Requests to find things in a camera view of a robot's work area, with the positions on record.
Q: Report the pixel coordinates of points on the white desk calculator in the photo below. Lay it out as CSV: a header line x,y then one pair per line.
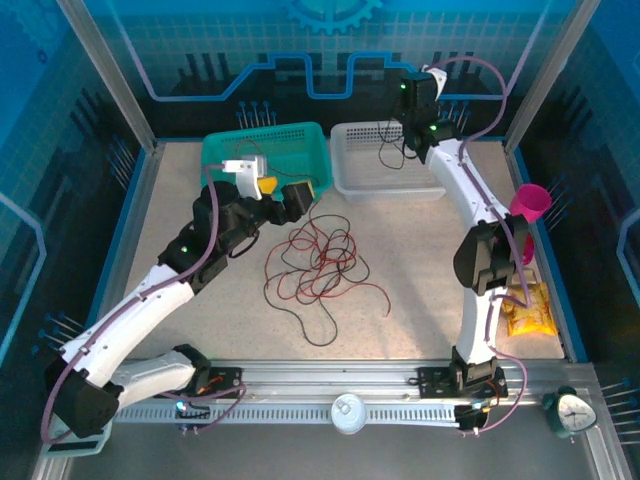
x,y
70,447

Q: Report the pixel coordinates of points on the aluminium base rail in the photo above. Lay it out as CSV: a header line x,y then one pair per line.
x,y
325,375

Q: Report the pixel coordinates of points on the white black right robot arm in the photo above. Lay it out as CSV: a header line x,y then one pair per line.
x,y
480,320

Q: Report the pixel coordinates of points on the teal plastic basket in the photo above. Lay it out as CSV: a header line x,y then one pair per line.
x,y
290,150

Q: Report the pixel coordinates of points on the yellow snack bag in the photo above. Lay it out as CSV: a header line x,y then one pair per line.
x,y
532,312

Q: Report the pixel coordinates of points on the green alarm clock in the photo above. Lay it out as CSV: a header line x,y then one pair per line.
x,y
572,415

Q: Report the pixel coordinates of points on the small silver box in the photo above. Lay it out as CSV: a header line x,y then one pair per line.
x,y
530,275

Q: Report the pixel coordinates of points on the aluminium frame post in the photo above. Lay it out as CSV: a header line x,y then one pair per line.
x,y
549,75
110,75

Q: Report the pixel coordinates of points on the white plastic basket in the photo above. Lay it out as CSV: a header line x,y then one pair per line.
x,y
360,170

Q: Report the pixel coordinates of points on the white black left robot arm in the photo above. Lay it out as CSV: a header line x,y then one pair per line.
x,y
130,310

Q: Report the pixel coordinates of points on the white round lid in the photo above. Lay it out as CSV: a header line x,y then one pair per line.
x,y
349,414

